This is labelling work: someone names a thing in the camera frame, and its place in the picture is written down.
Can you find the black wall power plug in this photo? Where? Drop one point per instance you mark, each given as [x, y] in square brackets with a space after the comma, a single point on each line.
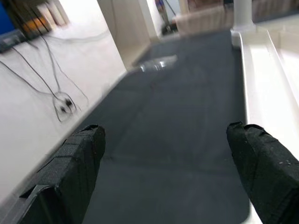
[66, 103]

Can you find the black set-top box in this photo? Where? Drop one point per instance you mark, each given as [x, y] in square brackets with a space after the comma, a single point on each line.
[10, 40]

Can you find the white plastic table leg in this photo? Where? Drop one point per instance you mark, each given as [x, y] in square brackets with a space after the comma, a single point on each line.
[243, 14]

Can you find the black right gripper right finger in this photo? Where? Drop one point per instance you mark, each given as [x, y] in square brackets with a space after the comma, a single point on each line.
[266, 172]

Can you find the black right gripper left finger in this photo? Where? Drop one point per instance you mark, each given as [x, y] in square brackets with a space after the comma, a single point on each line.
[70, 172]

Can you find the patterned cloth covered bench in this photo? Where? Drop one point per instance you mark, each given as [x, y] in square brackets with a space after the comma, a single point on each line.
[203, 19]

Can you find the blue plastic box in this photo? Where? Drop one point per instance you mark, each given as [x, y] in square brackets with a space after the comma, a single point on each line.
[5, 16]

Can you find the black tablecloth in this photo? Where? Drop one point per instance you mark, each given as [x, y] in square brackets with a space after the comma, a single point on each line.
[163, 116]

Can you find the white plastic table top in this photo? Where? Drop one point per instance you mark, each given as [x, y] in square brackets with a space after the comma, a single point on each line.
[268, 81]

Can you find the black wifi router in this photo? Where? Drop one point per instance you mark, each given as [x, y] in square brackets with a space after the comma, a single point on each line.
[35, 30]

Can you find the crumpled clear tape piece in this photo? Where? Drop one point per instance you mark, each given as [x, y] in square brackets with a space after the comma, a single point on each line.
[156, 64]

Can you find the white wrapped bundle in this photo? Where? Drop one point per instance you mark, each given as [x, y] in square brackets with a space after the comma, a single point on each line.
[45, 14]
[57, 12]

